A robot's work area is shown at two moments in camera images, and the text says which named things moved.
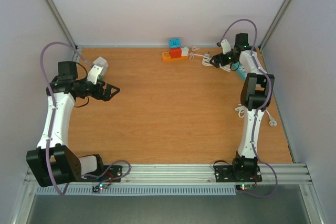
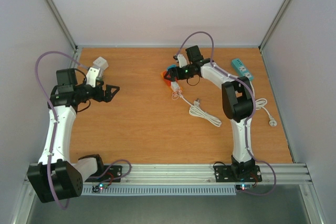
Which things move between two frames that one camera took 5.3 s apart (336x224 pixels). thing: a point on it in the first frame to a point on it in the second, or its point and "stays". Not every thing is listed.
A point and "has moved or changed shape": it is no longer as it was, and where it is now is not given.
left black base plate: x=109 y=173 stays
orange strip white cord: x=206 y=61 has moved or changed shape
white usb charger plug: x=185 y=51 to x=175 y=86
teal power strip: x=240 y=72 stays
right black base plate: x=225 y=173 stays
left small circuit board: x=100 y=187 stays
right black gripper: x=217 y=59 to x=172 y=73
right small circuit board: x=243 y=187 stays
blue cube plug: x=175 y=42 to x=171 y=66
